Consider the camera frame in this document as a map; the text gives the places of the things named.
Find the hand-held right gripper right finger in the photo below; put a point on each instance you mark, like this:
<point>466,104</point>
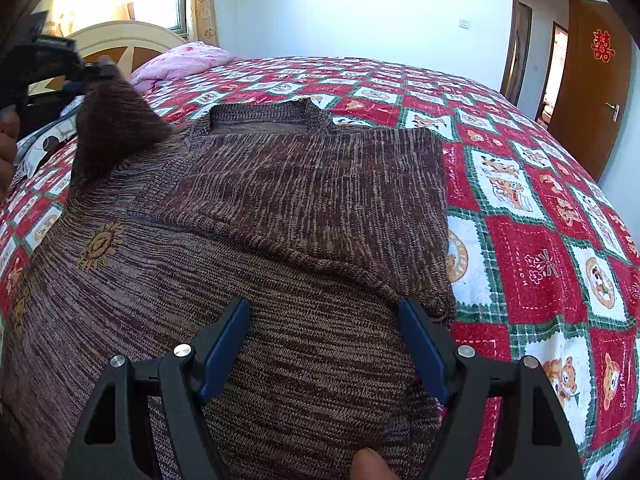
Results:
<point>425,355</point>

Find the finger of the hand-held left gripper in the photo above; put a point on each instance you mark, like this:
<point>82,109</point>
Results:
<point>97,71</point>

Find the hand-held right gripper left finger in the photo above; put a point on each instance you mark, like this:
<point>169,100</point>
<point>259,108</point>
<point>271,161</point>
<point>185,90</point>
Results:
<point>226,352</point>

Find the brown knit sweater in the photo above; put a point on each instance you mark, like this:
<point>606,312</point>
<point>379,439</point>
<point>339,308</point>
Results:
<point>300,210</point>

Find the person's left hand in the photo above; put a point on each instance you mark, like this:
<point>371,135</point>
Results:
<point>6,150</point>

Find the person's right hand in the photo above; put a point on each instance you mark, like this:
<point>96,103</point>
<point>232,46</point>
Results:
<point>371,466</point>

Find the cream wooden headboard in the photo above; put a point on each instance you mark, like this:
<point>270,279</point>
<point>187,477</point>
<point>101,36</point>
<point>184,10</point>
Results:
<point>125,35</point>

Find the white black printed cloth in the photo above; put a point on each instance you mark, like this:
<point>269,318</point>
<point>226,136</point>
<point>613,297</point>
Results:
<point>47,142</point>

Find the pink pillow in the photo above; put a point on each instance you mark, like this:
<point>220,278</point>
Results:
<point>180,62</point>

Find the patterned curtain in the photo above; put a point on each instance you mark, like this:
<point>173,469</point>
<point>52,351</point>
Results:
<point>202,5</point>

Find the red printed bedspread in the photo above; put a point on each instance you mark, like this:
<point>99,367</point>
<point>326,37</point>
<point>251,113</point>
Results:
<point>525,250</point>

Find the brown wooden door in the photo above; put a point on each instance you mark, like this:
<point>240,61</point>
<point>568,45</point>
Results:
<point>585,100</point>

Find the red paper door decoration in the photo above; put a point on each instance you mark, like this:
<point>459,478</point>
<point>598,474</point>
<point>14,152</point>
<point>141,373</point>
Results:
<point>602,46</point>

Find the brown door frame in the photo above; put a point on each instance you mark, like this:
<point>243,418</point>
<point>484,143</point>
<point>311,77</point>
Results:
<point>511,50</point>

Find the white light switch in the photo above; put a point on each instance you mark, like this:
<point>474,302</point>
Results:
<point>465,23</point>

